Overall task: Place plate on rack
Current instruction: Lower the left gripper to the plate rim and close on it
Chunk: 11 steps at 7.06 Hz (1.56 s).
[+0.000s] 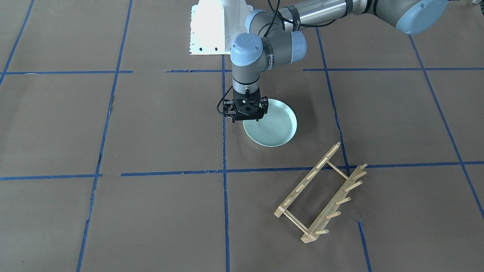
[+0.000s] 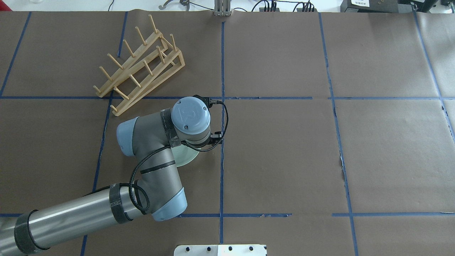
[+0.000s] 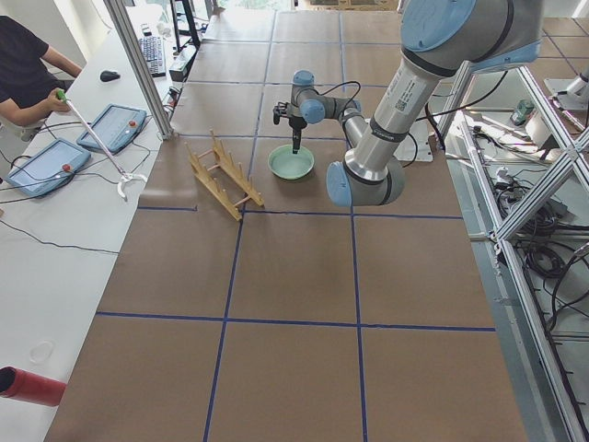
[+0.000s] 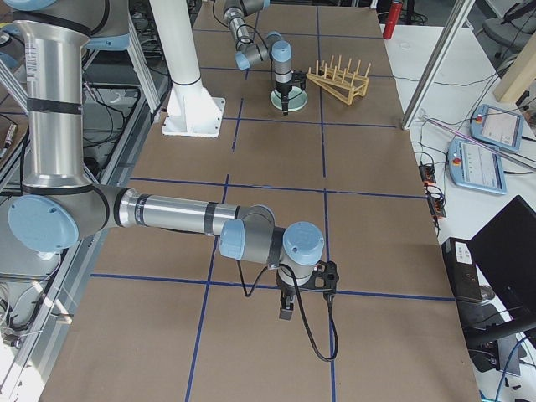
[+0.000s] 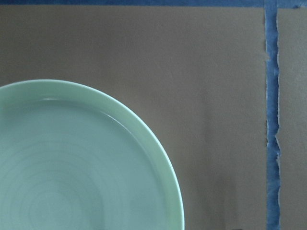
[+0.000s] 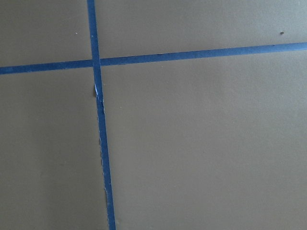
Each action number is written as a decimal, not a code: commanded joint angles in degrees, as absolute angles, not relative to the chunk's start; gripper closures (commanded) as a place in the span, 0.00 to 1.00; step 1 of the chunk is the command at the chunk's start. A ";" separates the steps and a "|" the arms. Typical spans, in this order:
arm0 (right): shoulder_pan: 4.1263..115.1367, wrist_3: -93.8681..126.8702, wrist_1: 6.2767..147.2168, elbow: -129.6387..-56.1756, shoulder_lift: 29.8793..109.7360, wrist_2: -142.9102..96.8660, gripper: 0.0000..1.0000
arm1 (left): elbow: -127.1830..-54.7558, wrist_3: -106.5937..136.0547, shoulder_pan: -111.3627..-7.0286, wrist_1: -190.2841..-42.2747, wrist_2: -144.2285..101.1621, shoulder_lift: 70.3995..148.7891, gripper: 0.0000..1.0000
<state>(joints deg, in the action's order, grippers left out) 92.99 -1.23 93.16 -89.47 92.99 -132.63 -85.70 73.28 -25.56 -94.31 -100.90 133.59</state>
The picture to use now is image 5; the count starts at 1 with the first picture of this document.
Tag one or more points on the mint green ceramic plate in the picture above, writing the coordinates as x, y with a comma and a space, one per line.
74, 158

